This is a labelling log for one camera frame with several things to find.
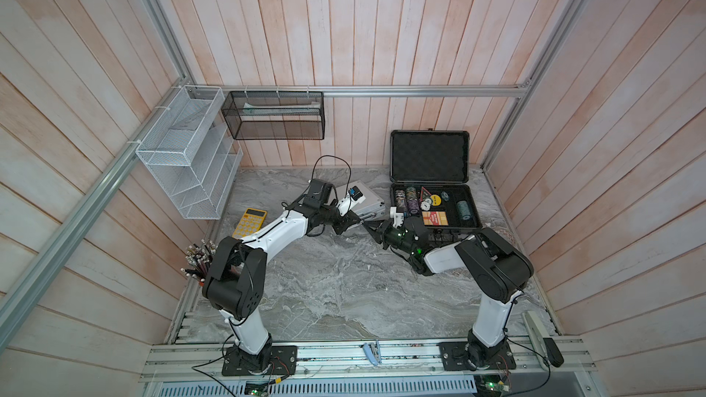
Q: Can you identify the black mesh wall basket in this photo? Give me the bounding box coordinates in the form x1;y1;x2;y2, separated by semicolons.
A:
221;90;325;141

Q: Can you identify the blue clip on rail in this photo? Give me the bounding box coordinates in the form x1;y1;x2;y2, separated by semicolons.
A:
361;341;382;367

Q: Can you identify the poker chip stack row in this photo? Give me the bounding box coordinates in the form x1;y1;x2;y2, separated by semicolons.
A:
393;187;421;217

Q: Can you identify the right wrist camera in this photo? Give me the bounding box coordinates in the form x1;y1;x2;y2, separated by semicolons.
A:
390;207;406;228

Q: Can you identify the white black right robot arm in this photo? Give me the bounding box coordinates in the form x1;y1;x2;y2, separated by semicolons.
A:
363;217;534;371

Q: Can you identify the silver aluminium poker case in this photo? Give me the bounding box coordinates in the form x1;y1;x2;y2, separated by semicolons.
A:
331;180;387;221

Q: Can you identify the white wire mesh shelf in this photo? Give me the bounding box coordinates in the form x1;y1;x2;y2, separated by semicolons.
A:
137;86;243;221

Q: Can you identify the green chip stack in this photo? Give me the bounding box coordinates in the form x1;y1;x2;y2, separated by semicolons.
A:
456;200;473;222

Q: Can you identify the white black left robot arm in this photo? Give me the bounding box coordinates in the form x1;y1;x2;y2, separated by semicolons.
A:
202;178;366;374

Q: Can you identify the yellow calculator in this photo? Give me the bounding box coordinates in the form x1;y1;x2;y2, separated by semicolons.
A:
232;208;268;238

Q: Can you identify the playing card deck box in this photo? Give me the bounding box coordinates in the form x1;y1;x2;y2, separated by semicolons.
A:
422;211;449;226

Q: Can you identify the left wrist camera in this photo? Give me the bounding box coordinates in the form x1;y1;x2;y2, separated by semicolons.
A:
338;186;365;216

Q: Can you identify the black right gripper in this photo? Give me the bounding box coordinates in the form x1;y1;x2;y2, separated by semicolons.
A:
363;219;417;259

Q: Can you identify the red pencil cup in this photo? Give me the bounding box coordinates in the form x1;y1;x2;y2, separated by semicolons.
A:
181;240;216;286

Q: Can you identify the dark grey poker case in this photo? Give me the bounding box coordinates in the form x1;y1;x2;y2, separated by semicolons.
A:
390;130;482;246

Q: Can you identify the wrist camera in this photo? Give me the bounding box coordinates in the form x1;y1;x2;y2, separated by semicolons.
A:
338;186;365;216
390;207;406;228

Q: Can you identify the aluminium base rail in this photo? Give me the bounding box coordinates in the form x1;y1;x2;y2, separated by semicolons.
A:
140;335;553;397

